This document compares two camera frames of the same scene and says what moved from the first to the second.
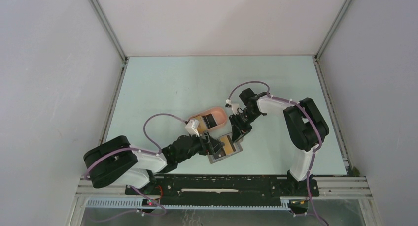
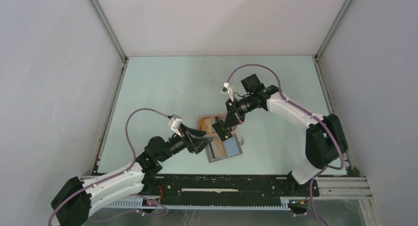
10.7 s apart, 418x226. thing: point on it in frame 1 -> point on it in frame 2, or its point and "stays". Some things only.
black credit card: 211,120 -> 223,133
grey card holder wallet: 230,148 stays
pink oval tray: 219,114 -> 233,129
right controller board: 298,204 stays
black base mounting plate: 223,189 stays
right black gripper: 233,119 -> 232,119
